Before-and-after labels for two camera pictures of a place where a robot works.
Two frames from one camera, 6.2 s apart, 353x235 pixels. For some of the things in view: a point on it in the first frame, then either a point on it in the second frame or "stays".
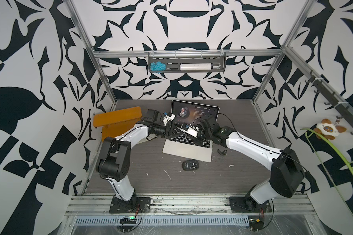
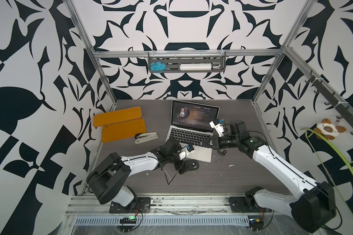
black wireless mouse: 190,165 stays
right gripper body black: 202,136 → 226,142
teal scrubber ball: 157,66 stays
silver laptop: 189,117 stays
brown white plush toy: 328,129 stays
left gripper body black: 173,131 → 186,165
